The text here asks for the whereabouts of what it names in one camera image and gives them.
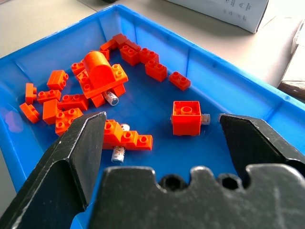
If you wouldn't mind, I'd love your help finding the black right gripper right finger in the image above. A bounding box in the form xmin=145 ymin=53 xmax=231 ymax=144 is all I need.
xmin=219 ymin=113 xmax=305 ymax=189

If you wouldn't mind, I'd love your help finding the orange rounded toy brick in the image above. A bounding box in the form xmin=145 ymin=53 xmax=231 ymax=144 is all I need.
xmin=83 ymin=50 xmax=120 ymax=91

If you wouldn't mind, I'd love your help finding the blue plastic bin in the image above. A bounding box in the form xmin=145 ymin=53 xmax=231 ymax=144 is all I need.
xmin=0 ymin=4 xmax=305 ymax=229

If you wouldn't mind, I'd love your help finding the orange square brick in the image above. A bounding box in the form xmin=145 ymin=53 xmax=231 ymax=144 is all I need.
xmin=172 ymin=100 xmax=202 ymax=137

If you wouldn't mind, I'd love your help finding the brown cardboard box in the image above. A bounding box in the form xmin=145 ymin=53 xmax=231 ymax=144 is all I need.
xmin=277 ymin=45 xmax=305 ymax=104

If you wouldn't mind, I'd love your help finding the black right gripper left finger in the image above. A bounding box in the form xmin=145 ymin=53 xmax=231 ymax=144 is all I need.
xmin=0 ymin=111 xmax=107 ymax=229

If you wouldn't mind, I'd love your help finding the orange plastic toy brick plate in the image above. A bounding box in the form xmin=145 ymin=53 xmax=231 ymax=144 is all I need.
xmin=83 ymin=63 xmax=130 ymax=100

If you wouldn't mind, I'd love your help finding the white printed cardboard box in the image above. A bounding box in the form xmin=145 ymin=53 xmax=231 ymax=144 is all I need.
xmin=166 ymin=0 xmax=270 ymax=34

